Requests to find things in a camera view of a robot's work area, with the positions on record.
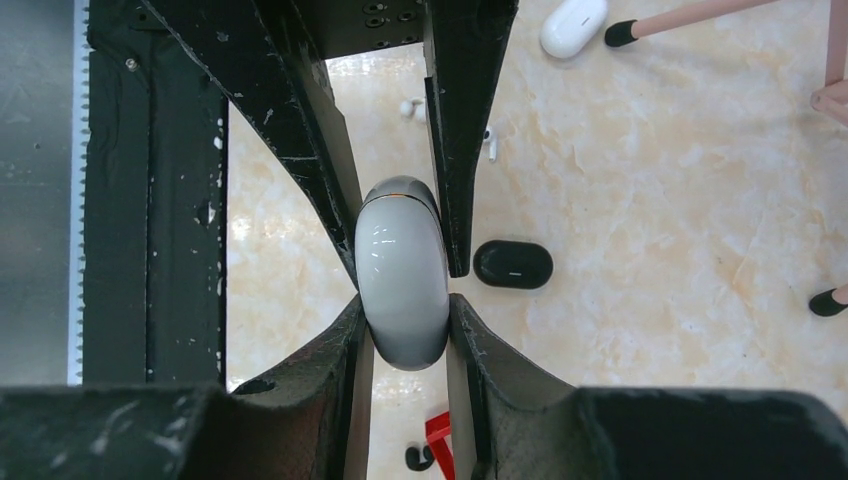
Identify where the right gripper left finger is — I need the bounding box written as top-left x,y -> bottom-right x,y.
1,298 -> 372,479

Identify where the black earbud by block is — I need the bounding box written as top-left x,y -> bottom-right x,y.
405,445 -> 435,472

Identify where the white stem earbud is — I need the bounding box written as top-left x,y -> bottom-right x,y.
483,126 -> 498,163

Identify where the white earbud charging case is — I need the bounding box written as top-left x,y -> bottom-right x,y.
354,175 -> 449,371

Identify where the pink music stand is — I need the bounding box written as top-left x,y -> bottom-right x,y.
568,1 -> 847,329

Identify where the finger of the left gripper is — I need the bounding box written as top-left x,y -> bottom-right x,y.
423,0 -> 518,278
146,0 -> 362,278

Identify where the red plastic block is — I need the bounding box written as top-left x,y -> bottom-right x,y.
425,411 -> 456,480

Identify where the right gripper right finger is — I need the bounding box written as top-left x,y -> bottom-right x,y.
447,294 -> 847,479

